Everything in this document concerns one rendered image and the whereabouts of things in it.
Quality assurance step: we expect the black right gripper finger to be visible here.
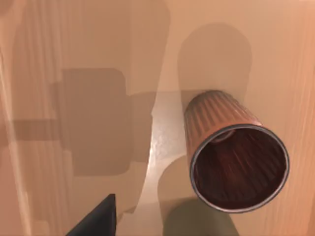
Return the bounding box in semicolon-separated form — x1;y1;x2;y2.
64;193;117;236

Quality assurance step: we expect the olive green round object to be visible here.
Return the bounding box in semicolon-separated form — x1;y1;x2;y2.
161;197;241;236

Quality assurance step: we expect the ribbed copper cup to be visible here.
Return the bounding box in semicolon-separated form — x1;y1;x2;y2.
184;89;290;213

